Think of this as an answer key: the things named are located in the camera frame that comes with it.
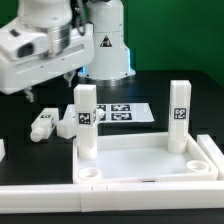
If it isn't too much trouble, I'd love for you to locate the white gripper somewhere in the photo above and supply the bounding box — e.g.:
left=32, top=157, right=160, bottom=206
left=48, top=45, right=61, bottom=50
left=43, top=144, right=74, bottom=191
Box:
left=0, top=23, right=94, bottom=102

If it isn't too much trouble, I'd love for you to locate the white desk top tray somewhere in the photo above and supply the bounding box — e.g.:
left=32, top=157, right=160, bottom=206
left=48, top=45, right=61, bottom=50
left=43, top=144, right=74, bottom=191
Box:
left=73, top=132, right=218, bottom=184

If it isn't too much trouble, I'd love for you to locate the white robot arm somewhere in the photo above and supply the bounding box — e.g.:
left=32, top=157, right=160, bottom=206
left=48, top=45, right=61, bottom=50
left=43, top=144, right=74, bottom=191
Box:
left=0, top=0, right=135, bottom=99

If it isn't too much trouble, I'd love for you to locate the white marker paper sheet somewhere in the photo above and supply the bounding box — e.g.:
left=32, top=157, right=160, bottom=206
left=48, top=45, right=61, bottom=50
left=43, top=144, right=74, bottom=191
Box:
left=63, top=103, right=154, bottom=123

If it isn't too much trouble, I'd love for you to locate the white block left edge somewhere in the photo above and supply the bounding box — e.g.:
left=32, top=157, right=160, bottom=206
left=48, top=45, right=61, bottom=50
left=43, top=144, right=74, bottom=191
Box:
left=0, top=139, right=5, bottom=162

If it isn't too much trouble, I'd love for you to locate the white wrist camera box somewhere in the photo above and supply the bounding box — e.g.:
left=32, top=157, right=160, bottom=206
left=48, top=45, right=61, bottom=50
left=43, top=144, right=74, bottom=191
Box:
left=0, top=18, right=49, bottom=61

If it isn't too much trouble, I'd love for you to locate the grey cable on wrist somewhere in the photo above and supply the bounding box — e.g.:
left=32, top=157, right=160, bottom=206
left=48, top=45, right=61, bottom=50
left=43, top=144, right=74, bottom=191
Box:
left=69, top=0, right=89, bottom=37

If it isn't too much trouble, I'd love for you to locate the white front guide rail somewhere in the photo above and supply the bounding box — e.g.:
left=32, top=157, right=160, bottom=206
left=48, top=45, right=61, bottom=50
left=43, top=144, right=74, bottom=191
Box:
left=0, top=181, right=224, bottom=214

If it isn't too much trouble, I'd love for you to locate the white guide rail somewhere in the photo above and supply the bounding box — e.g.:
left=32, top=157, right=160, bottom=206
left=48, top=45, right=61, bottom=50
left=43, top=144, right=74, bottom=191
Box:
left=197, top=135, right=224, bottom=181
left=0, top=181, right=224, bottom=214

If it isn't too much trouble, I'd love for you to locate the white right guide rail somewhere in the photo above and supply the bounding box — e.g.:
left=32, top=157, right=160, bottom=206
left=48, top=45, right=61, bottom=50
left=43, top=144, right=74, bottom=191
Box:
left=197, top=135, right=224, bottom=181

